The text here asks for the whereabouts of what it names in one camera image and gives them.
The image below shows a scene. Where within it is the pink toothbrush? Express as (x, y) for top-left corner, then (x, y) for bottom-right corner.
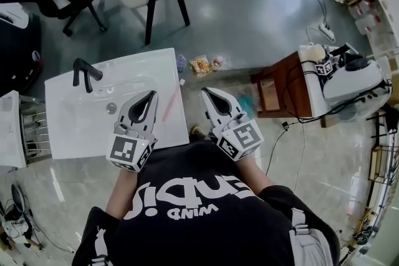
(161, 78), (186, 122)

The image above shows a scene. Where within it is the floor fan with cables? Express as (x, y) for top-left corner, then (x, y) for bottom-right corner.
(0, 183), (44, 255)

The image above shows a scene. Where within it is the person's left forearm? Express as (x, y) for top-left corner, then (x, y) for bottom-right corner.
(105, 164), (142, 222)

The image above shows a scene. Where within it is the white low table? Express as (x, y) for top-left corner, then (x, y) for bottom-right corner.
(297, 42), (360, 129)

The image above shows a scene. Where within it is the white power strip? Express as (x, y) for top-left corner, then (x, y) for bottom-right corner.
(318, 22), (336, 43)

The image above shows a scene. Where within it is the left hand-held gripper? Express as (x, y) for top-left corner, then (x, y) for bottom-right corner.
(107, 90), (159, 173)

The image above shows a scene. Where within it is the spare black white gripper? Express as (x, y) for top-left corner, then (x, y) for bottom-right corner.
(314, 44), (350, 76)

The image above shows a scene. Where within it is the cream cup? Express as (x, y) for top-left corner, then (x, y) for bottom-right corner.
(306, 43), (324, 60)

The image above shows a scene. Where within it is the grey shoulder strap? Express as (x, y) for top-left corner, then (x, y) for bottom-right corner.
(288, 207), (332, 266)

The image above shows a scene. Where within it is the person's right forearm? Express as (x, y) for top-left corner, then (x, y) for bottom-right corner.
(234, 153), (277, 197)

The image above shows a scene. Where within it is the white rounded machine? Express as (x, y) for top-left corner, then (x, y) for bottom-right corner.
(322, 57), (392, 101)

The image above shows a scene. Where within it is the small pink jar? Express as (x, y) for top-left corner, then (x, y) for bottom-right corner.
(211, 55), (226, 72)

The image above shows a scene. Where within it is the white shelf unit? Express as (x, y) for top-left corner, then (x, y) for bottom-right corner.
(328, 0), (399, 60)

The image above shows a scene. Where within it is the clear snack bag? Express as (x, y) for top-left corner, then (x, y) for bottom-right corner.
(188, 54), (213, 76)

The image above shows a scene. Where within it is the clear plastic bottle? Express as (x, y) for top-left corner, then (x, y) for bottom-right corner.
(175, 54), (188, 73)

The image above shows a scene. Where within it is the black floor cable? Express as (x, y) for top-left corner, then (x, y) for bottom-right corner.
(264, 120), (307, 176)

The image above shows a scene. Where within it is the metal wire rack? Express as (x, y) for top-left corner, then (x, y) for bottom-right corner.
(18, 94), (52, 166)

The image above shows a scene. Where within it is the white desk corner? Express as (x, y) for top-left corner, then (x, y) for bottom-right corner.
(0, 2), (31, 30)

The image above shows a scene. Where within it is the black wire frame stand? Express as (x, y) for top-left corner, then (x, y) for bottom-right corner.
(367, 111), (399, 185)

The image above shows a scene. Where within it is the person's black printed shirt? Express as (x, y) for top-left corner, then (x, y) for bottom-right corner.
(72, 133), (341, 266)

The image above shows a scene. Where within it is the brown wooden stool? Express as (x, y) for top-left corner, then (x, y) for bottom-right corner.
(250, 51), (314, 119)

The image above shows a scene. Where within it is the white side cabinet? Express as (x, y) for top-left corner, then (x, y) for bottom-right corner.
(0, 90), (28, 169)

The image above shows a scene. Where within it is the white sink counter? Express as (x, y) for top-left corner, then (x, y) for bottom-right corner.
(44, 47), (190, 160)

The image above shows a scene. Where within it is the black faucet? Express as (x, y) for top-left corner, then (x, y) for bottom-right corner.
(72, 57), (104, 94)

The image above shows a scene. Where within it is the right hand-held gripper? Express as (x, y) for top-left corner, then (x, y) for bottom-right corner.
(201, 87), (266, 163)

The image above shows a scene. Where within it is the black bag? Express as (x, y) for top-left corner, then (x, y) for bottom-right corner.
(0, 13), (44, 98)

